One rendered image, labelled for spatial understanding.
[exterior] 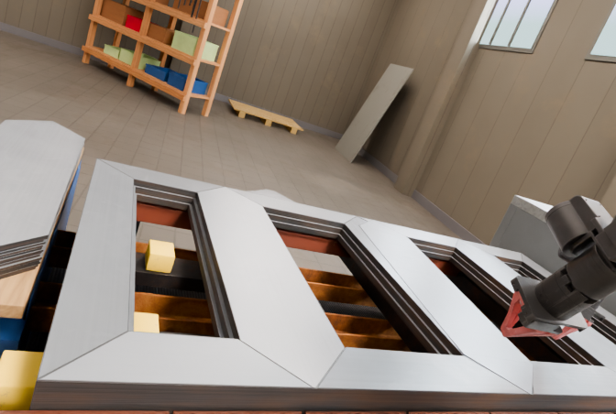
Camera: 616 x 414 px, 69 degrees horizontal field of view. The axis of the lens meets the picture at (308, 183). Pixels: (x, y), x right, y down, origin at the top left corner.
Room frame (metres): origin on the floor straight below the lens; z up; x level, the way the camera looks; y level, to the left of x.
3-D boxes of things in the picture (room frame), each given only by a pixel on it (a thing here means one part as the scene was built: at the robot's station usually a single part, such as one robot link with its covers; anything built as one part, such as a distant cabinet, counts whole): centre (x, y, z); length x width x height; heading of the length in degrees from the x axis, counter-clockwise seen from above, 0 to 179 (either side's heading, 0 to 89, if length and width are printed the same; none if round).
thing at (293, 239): (1.35, -0.21, 0.78); 1.56 x 0.09 x 0.06; 116
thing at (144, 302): (1.04, -0.36, 0.70); 1.66 x 0.08 x 0.05; 116
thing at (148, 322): (0.59, 0.16, 0.79); 0.06 x 0.05 x 0.04; 26
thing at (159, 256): (0.83, 0.23, 0.79); 0.06 x 0.05 x 0.04; 26
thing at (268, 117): (8.03, 1.16, 0.06); 1.32 x 0.91 x 0.12; 110
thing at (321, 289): (1.22, -0.27, 0.70); 1.66 x 0.08 x 0.05; 116
